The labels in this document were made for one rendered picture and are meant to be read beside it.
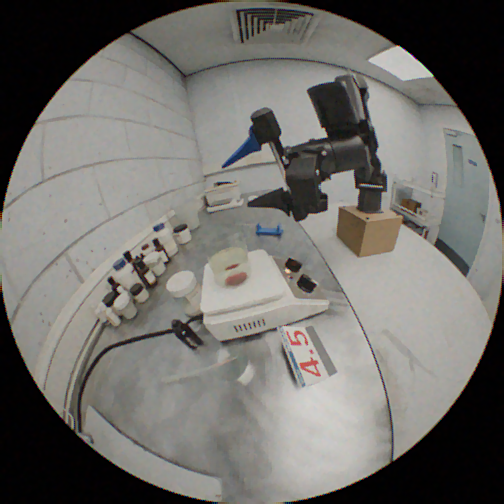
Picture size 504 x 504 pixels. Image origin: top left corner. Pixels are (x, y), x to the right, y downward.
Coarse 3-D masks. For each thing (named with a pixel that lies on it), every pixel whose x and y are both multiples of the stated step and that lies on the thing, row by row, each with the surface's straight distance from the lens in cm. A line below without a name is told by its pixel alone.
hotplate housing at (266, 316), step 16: (288, 288) 23; (256, 304) 21; (272, 304) 20; (288, 304) 21; (304, 304) 23; (320, 304) 25; (208, 320) 21; (224, 320) 21; (240, 320) 21; (256, 320) 22; (272, 320) 23; (288, 320) 24; (224, 336) 25; (240, 336) 25
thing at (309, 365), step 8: (288, 328) 23; (296, 328) 24; (288, 336) 22; (296, 336) 23; (304, 336) 25; (296, 344) 22; (304, 344) 23; (296, 352) 21; (304, 352) 22; (312, 352) 24; (296, 360) 21; (304, 360) 22; (312, 360) 23; (304, 368) 21; (312, 368) 22; (320, 368) 23; (304, 376) 20; (312, 376) 21; (320, 376) 23
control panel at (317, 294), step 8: (272, 256) 30; (280, 264) 28; (288, 272) 27; (304, 272) 30; (288, 280) 25; (296, 280) 26; (296, 288) 24; (296, 296) 22; (304, 296) 23; (312, 296) 24; (320, 296) 26
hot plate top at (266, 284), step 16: (256, 256) 26; (208, 272) 26; (256, 272) 23; (272, 272) 22; (208, 288) 23; (224, 288) 22; (240, 288) 21; (256, 288) 20; (272, 288) 20; (208, 304) 21; (224, 304) 20; (240, 304) 19
